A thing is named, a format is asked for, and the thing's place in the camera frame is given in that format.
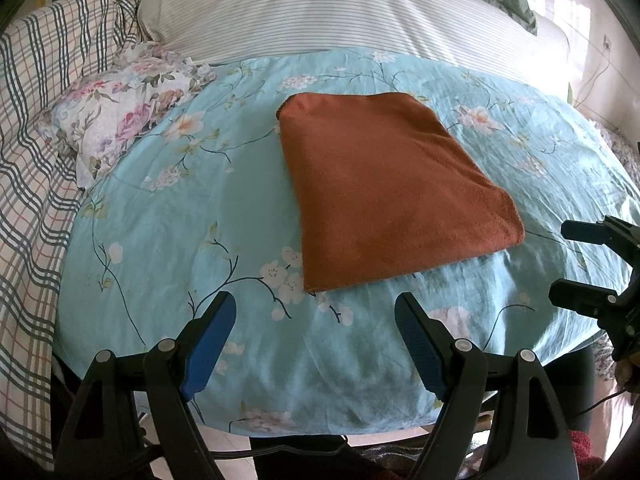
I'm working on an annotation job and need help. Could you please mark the teal floral bed sheet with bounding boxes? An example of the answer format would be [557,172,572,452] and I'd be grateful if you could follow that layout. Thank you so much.
[52,47,640,436]

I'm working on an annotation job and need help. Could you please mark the thin wall cable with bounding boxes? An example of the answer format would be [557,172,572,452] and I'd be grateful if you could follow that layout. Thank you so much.
[572,47,612,108]

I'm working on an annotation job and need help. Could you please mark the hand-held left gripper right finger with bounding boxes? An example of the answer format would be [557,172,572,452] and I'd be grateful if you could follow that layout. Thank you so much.
[394,291,581,480]

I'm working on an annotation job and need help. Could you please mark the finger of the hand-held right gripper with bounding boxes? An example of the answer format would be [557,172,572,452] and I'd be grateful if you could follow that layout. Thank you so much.
[548,278,618,318]
[560,220,608,247]

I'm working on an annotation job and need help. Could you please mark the red textured cloth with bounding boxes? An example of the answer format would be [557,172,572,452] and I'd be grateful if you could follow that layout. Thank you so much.
[567,427,608,463]

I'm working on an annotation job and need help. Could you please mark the white floral pillow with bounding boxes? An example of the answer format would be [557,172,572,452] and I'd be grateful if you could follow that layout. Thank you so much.
[37,42,218,191]

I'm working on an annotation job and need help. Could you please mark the grey patterned cloth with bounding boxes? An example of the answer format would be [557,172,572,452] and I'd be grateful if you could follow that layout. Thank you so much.
[592,120,640,176]

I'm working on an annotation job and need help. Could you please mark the black cable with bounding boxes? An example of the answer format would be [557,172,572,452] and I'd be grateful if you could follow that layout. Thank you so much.
[210,434,351,462]

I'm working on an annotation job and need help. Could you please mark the white striped pillow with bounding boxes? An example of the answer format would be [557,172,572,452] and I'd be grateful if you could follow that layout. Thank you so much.
[136,0,571,86]

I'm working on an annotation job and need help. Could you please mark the person's black pants leg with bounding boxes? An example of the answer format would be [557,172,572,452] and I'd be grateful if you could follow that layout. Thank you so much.
[547,347,598,433]

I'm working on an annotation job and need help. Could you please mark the brown cloth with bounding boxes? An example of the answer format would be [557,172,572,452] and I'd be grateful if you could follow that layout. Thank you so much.
[275,91,526,293]

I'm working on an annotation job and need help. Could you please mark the plaid blanket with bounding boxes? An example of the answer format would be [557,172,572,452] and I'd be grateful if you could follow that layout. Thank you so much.
[0,0,156,471]

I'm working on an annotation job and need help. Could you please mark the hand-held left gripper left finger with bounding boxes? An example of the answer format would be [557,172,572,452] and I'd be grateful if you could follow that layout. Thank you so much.
[55,290,238,480]

